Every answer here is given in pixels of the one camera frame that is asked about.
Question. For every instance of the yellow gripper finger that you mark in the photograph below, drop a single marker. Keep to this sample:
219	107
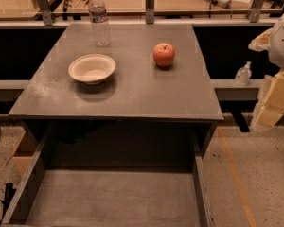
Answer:
261	42
270	103

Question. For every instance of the red apple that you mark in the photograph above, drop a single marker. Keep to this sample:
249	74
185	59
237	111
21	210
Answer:
163	54

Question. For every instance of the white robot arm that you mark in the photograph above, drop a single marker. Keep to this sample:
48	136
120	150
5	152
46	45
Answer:
276	44

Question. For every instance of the grey cabinet with top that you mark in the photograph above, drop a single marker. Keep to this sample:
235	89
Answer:
138	89

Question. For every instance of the open grey top drawer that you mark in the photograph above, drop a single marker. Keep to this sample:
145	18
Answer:
118	176

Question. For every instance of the clear plastic water bottle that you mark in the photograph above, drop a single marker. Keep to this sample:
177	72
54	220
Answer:
99	21

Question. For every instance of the white paper bowl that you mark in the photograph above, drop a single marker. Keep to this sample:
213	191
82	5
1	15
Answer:
92	69

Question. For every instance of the wooden background workbench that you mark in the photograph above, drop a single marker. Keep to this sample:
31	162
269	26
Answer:
32	9

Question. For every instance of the cardboard box on floor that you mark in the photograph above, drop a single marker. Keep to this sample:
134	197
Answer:
23	152

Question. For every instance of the right metal bracket post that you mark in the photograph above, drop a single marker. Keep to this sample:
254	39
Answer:
255	10

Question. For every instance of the metal bracket post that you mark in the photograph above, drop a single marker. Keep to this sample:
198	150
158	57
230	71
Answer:
255	10
45	9
149	6

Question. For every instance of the middle metal bracket post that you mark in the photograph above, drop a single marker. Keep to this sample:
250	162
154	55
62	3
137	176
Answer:
149	6

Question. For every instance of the left metal bracket post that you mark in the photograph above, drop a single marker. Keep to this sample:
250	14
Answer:
45	9

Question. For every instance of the grey metal rail barrier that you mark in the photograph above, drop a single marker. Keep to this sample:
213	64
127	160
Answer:
226	89

